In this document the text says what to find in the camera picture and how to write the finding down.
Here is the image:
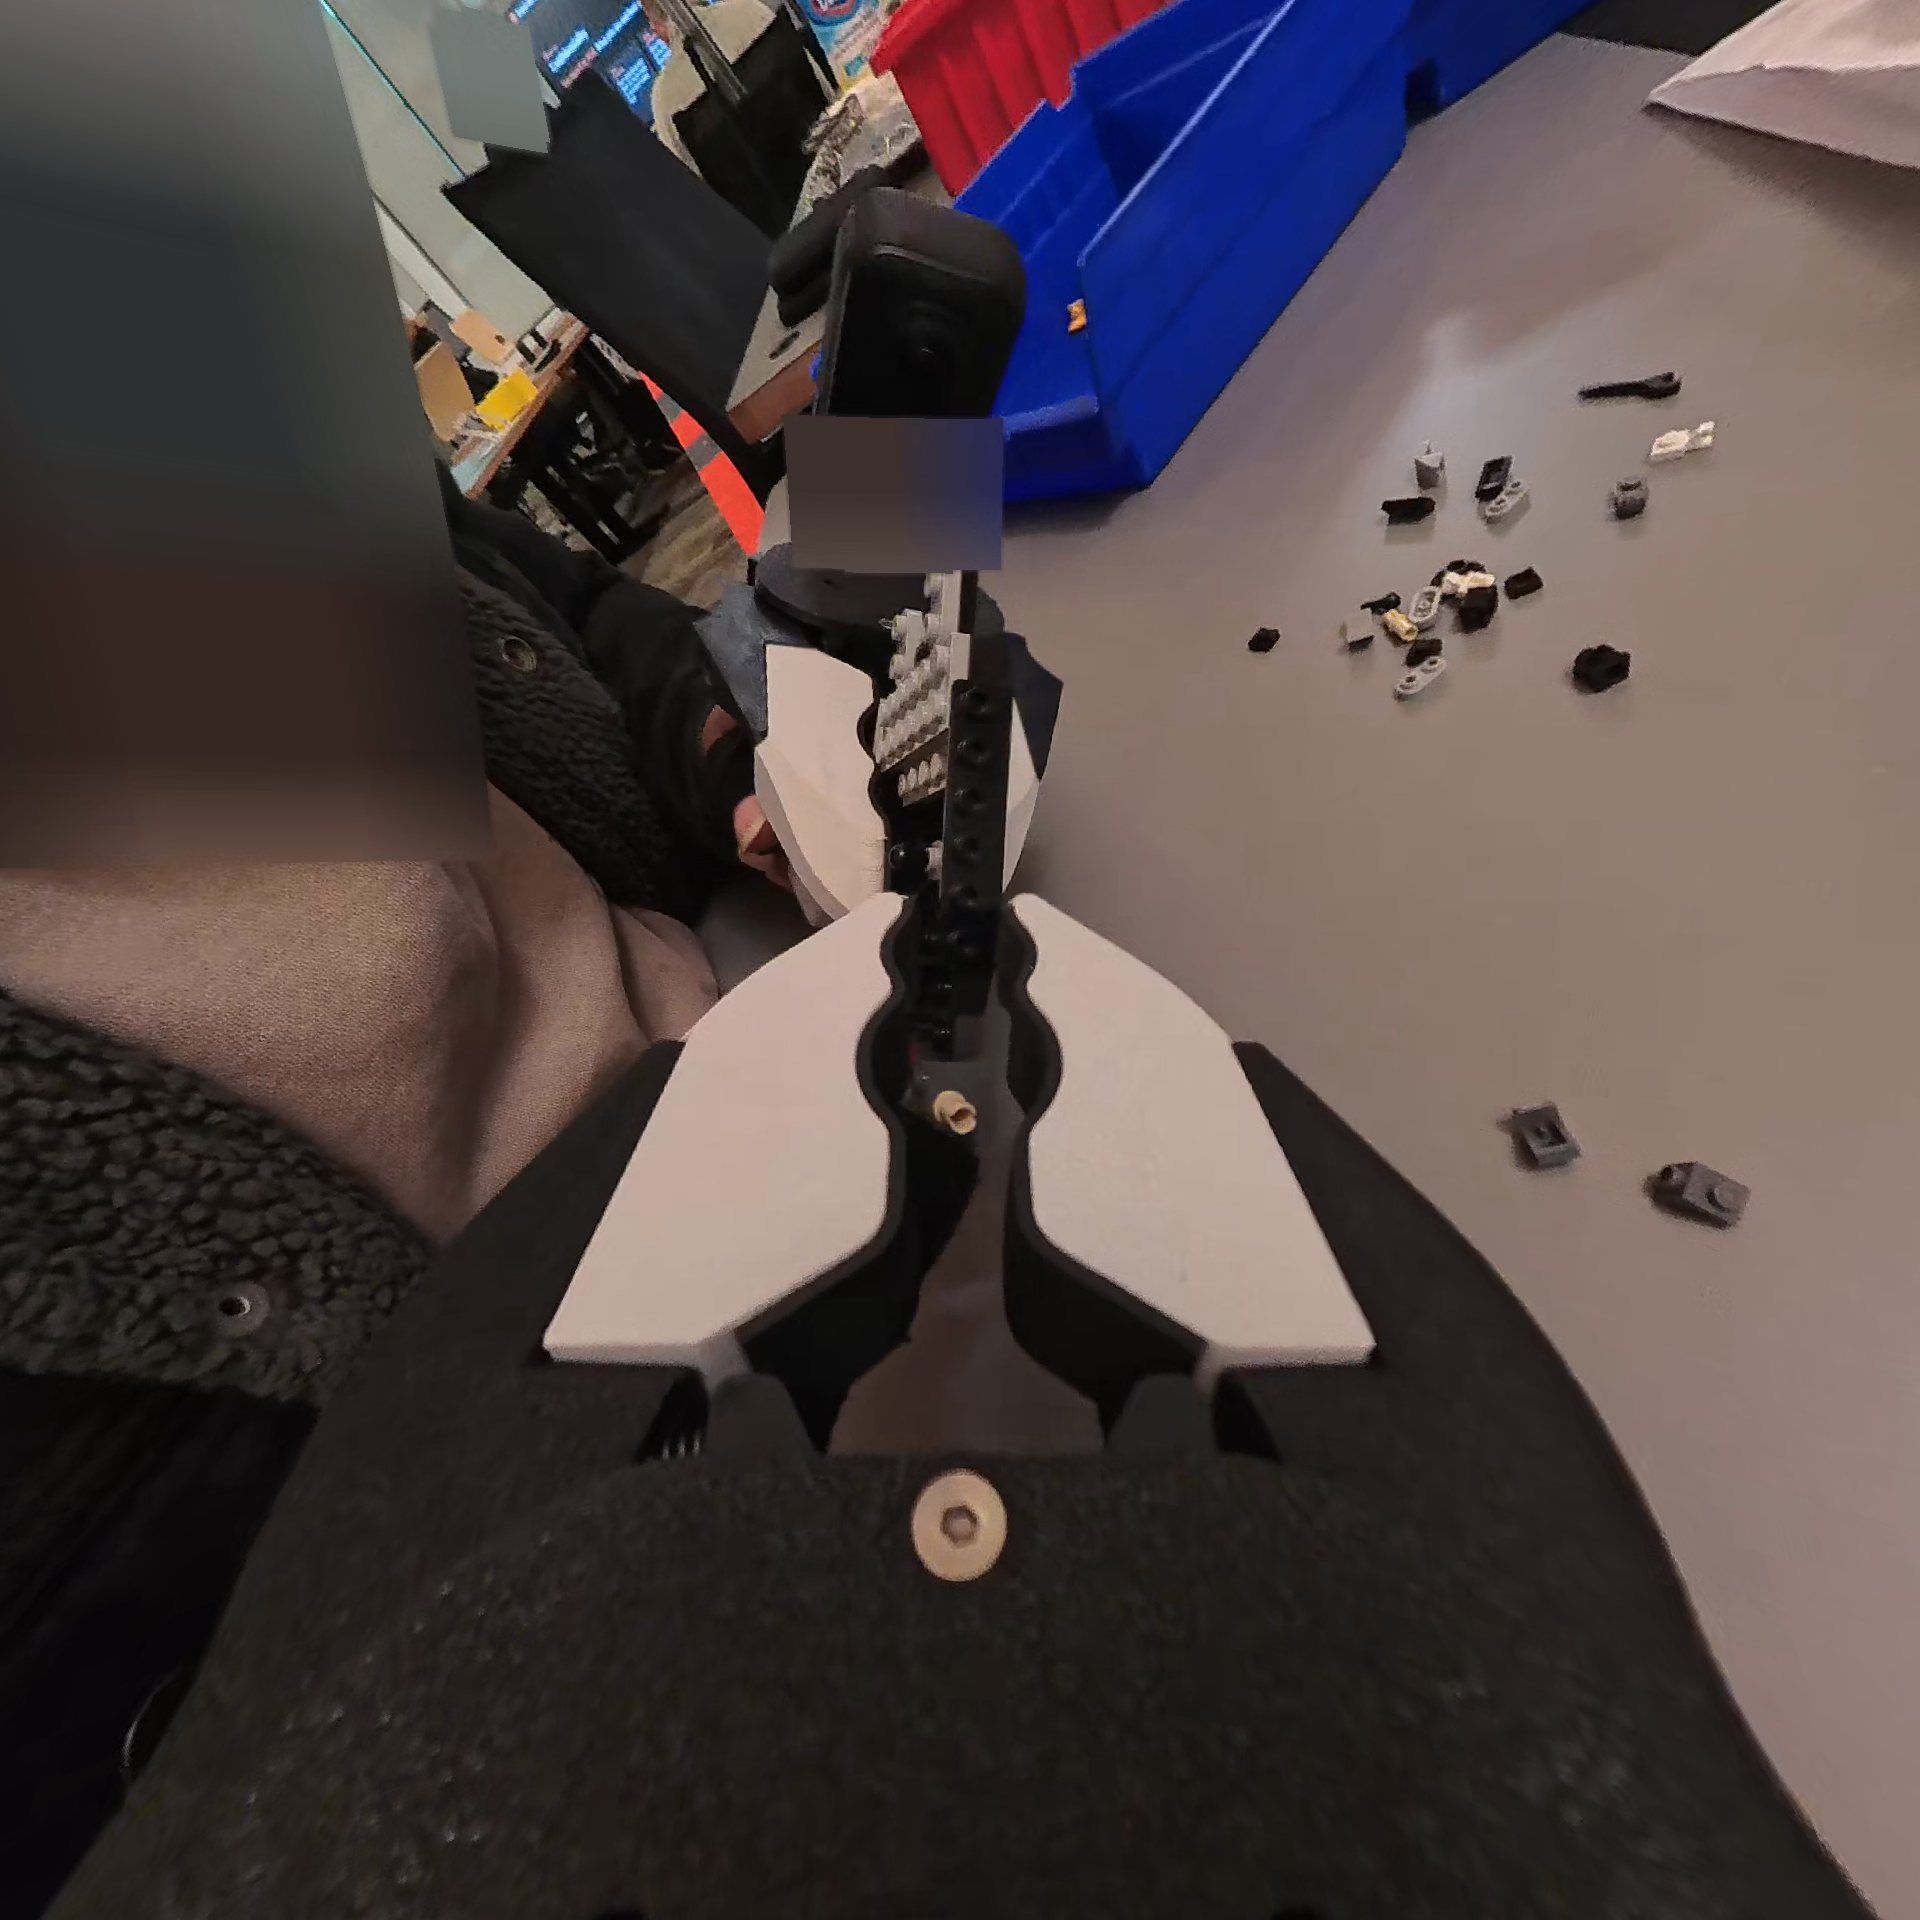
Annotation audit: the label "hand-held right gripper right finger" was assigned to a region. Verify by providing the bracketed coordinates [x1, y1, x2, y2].
[1001, 895, 1379, 1456]

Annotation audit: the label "person's black trousers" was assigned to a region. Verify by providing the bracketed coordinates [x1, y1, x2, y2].
[0, 1364, 318, 1920]

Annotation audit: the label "computer monitor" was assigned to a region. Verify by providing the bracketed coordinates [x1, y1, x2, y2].
[509, 0, 669, 127]

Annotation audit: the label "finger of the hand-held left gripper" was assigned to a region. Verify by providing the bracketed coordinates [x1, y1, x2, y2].
[753, 643, 906, 928]
[993, 662, 1059, 899]

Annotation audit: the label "grey desk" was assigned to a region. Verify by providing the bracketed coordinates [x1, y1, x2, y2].
[703, 30, 1920, 1920]

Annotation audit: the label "white printed paper bag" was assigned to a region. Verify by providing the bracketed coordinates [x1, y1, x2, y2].
[1649, 0, 1920, 170]

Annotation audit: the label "red storage bin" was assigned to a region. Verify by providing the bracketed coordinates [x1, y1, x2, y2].
[871, 0, 1307, 160]

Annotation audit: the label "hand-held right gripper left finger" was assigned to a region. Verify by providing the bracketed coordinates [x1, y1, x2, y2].
[542, 895, 924, 1456]

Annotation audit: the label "person's left forearm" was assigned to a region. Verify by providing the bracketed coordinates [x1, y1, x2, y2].
[575, 567, 723, 707]

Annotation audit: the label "cluttered background table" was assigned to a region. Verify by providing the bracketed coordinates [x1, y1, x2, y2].
[404, 300, 677, 558]

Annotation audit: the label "black panel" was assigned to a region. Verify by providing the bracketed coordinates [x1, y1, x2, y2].
[446, 71, 783, 471]

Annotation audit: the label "black toy brick car chassis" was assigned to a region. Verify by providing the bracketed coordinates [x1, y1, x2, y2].
[861, 569, 1014, 1151]

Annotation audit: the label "person's left hand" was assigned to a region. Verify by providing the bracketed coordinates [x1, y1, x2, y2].
[645, 644, 804, 895]

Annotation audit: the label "person's taupe sweatshirt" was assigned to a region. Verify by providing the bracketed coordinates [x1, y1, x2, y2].
[0, 810, 723, 1248]

